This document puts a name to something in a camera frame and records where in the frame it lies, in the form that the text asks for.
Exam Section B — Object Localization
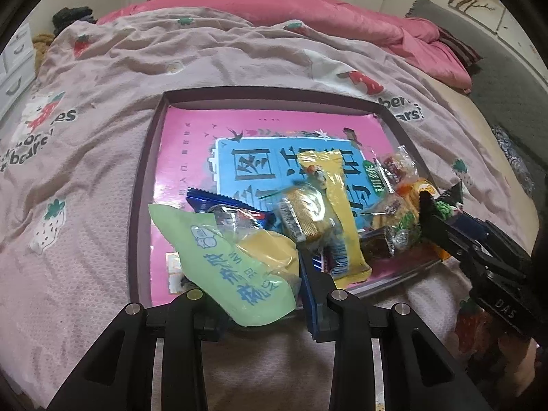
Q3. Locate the gold striped small packet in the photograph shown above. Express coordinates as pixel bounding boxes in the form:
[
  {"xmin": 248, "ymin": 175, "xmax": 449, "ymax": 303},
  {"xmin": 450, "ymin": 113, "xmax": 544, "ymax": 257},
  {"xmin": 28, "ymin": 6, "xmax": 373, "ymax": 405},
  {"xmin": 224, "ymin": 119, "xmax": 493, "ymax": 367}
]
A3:
[{"xmin": 276, "ymin": 184, "xmax": 339, "ymax": 249}]

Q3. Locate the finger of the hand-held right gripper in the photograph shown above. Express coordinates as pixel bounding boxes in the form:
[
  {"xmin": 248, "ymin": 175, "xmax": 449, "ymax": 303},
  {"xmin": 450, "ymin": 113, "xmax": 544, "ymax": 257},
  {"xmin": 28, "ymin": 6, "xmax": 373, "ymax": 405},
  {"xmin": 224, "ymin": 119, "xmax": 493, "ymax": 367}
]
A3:
[
  {"xmin": 437, "ymin": 181, "xmax": 489, "ymax": 240},
  {"xmin": 419, "ymin": 190, "xmax": 472, "ymax": 262}
]

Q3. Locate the dark striped pillow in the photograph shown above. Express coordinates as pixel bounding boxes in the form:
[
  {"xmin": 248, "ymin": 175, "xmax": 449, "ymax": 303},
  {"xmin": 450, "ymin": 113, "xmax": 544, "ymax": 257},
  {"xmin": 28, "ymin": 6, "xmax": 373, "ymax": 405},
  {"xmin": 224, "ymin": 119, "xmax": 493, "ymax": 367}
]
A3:
[{"xmin": 437, "ymin": 26, "xmax": 484, "ymax": 67}]

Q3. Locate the orange cracker packet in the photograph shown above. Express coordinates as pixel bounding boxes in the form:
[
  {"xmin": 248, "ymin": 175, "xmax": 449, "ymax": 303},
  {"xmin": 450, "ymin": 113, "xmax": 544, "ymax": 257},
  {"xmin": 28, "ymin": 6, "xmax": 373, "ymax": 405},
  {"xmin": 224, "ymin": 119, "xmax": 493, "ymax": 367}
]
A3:
[{"xmin": 396, "ymin": 180, "xmax": 450, "ymax": 262}]

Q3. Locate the person's right hand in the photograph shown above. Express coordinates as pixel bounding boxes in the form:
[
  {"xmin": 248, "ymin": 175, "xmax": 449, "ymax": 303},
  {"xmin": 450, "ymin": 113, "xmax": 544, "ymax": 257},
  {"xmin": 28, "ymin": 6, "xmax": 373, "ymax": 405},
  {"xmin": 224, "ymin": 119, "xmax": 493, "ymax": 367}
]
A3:
[{"xmin": 497, "ymin": 338, "xmax": 540, "ymax": 399}]

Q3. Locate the pink quilt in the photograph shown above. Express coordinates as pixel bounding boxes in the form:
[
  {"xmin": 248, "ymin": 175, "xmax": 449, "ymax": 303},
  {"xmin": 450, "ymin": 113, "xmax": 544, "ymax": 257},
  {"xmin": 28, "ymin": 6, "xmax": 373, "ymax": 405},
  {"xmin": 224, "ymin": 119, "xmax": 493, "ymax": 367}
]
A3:
[{"xmin": 96, "ymin": 0, "xmax": 472, "ymax": 92}]

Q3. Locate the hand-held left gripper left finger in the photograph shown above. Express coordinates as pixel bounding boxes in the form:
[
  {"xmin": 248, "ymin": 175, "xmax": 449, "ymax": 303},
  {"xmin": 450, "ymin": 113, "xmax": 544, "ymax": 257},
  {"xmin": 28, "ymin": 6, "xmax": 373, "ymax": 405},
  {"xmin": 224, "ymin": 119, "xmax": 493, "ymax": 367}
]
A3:
[{"xmin": 45, "ymin": 290, "xmax": 227, "ymax": 411}]

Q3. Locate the clear cracker packet green label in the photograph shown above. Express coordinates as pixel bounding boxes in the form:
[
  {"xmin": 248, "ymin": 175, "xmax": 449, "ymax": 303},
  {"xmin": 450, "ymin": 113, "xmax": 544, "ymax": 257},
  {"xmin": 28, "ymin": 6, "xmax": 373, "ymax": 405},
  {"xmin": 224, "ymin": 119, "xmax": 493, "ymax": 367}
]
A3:
[{"xmin": 368, "ymin": 190, "xmax": 422, "ymax": 251}]

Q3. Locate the white drawer cabinet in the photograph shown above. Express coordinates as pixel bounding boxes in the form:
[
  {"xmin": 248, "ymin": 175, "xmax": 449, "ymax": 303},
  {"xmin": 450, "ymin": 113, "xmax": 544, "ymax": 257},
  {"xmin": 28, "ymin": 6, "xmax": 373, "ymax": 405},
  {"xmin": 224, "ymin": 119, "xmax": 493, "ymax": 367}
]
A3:
[{"xmin": 0, "ymin": 23, "xmax": 37, "ymax": 116}]

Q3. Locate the beige bed sheet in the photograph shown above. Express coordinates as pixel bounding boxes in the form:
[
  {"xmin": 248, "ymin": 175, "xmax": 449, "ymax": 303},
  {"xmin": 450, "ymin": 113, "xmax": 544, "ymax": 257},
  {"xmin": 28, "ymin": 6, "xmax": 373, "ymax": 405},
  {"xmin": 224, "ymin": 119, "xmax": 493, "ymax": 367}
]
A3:
[{"xmin": 411, "ymin": 66, "xmax": 540, "ymax": 223}]

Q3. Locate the brown plush toy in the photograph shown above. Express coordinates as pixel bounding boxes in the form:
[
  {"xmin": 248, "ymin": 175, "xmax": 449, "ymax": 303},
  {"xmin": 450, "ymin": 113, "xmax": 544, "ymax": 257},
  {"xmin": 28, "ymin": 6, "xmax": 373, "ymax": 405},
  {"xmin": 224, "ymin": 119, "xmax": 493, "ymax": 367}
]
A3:
[{"xmin": 32, "ymin": 32, "xmax": 58, "ymax": 65}]

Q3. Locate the dark clothes pile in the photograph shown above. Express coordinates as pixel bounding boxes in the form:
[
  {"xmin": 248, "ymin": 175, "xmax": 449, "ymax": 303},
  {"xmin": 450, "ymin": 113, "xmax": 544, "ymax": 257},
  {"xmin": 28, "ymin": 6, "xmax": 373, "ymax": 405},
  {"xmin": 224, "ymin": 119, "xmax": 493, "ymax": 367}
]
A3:
[{"xmin": 51, "ymin": 6, "xmax": 92, "ymax": 30}]

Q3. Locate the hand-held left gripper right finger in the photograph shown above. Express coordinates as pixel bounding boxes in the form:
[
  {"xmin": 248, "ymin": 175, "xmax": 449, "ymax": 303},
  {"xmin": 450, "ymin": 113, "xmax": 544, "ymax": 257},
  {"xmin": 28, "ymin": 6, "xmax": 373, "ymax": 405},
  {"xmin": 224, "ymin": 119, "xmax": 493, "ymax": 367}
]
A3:
[{"xmin": 299, "ymin": 257, "xmax": 493, "ymax": 411}]

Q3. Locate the blue cookie packet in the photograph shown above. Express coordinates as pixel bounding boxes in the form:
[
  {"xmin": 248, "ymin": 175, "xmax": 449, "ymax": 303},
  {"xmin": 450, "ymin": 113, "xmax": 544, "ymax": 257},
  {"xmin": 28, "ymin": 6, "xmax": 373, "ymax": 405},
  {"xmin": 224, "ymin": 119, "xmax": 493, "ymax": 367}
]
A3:
[{"xmin": 186, "ymin": 186, "xmax": 279, "ymax": 232}]

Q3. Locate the pink book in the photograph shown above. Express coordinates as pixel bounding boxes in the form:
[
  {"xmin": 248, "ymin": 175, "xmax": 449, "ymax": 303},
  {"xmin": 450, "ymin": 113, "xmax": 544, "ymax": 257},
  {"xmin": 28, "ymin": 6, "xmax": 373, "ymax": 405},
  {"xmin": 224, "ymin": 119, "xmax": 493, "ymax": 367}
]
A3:
[{"xmin": 148, "ymin": 105, "xmax": 429, "ymax": 307}]

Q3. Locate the yellow wafer packet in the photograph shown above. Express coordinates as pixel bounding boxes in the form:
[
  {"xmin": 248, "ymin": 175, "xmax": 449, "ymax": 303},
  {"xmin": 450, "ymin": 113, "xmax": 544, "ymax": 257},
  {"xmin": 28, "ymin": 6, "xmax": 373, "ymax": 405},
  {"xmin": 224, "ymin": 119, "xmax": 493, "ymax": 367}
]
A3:
[{"xmin": 295, "ymin": 148, "xmax": 372, "ymax": 287}]

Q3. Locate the green cake packet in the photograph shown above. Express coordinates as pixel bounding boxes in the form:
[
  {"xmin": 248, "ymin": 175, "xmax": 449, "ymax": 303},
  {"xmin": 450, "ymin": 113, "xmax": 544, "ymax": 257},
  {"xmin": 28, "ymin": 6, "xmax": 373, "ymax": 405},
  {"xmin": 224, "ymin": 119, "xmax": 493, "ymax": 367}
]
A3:
[{"xmin": 148, "ymin": 203, "xmax": 302, "ymax": 328}]

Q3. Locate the dark cardboard box tray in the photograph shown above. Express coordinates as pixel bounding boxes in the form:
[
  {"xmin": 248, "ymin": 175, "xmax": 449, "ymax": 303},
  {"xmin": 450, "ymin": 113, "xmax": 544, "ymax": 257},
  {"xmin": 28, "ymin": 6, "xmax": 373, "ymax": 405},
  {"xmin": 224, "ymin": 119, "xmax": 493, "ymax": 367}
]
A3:
[{"xmin": 128, "ymin": 87, "xmax": 448, "ymax": 309}]

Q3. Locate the blue patterned cloth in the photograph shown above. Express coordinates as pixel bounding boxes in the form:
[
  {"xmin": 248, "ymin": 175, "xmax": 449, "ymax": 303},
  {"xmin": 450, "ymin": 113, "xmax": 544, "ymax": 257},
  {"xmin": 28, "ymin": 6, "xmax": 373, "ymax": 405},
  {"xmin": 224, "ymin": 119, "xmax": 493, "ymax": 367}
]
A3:
[{"xmin": 490, "ymin": 125, "xmax": 536, "ymax": 195}]

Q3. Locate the black green small packet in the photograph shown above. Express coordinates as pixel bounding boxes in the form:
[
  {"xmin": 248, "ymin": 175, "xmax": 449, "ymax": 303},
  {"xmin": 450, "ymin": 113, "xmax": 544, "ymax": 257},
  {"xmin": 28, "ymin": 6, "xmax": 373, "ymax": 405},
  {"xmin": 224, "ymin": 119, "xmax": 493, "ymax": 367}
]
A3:
[{"xmin": 430, "ymin": 180, "xmax": 465, "ymax": 223}]

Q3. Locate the grey padded headboard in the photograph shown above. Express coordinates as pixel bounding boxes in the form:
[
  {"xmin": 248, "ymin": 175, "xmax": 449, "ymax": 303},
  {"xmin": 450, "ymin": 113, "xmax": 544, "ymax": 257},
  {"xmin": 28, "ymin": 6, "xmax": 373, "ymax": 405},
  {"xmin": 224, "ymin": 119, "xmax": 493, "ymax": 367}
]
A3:
[{"xmin": 404, "ymin": 0, "xmax": 548, "ymax": 206}]

